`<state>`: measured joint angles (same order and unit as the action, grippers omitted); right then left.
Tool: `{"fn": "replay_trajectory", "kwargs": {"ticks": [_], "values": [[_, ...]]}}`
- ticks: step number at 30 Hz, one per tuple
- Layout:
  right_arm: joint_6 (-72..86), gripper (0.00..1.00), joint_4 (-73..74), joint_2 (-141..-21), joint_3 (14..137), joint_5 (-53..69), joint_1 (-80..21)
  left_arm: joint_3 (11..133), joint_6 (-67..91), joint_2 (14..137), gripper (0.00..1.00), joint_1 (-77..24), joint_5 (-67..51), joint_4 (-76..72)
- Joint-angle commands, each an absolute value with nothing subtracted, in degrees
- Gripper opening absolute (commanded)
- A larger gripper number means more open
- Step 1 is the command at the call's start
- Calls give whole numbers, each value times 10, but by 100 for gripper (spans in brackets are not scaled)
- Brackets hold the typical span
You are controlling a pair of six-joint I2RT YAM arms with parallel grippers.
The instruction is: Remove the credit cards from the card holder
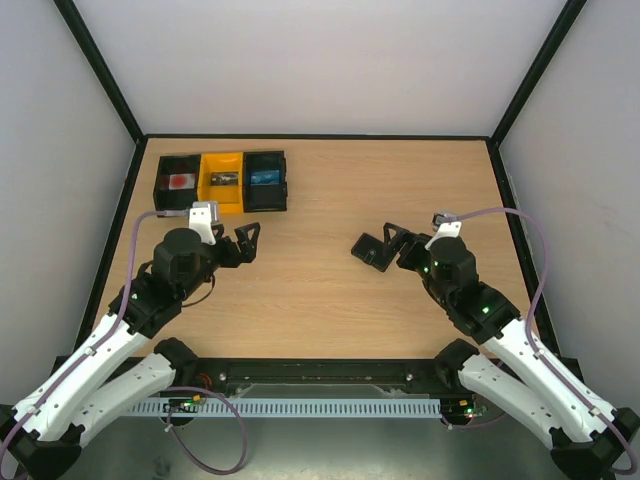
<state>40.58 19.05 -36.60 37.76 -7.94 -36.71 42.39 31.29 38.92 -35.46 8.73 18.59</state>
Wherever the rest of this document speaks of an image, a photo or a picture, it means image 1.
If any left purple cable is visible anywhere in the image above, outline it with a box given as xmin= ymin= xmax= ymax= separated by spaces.
xmin=0 ymin=208 xmax=194 ymax=471

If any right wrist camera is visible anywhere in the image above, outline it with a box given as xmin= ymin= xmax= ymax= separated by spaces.
xmin=425 ymin=212 xmax=462 ymax=251

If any light blue cable duct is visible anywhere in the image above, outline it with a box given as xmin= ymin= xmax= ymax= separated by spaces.
xmin=124 ymin=397 xmax=441 ymax=419

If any dark picture card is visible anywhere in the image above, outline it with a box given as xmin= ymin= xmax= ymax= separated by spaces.
xmin=210 ymin=172 xmax=239 ymax=187

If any black cage frame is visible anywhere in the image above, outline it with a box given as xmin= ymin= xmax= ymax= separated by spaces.
xmin=52 ymin=0 xmax=640 ymax=480

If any red white card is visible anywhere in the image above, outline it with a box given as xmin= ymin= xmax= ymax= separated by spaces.
xmin=168 ymin=173 xmax=197 ymax=190

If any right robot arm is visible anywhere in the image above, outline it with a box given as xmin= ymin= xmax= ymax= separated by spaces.
xmin=383 ymin=222 xmax=639 ymax=479

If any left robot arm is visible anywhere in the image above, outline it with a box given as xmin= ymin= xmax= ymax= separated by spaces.
xmin=1 ymin=223 xmax=260 ymax=479

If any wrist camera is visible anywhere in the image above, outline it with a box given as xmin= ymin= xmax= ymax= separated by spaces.
xmin=425 ymin=212 xmax=462 ymax=251
xmin=188 ymin=201 xmax=220 ymax=245

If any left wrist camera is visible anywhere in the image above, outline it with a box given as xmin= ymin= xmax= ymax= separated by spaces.
xmin=188 ymin=201 xmax=220 ymax=245

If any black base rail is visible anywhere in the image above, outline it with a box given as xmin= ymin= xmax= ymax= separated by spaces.
xmin=173 ymin=358 xmax=471 ymax=398

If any yellow bin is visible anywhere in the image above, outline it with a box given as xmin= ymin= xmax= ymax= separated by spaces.
xmin=197 ymin=152 xmax=244 ymax=214

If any black card holder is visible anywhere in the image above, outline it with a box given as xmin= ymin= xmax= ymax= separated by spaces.
xmin=351 ymin=233 xmax=397 ymax=273

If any blue card in bin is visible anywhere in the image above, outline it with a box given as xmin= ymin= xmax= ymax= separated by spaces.
xmin=249 ymin=170 xmax=280 ymax=185

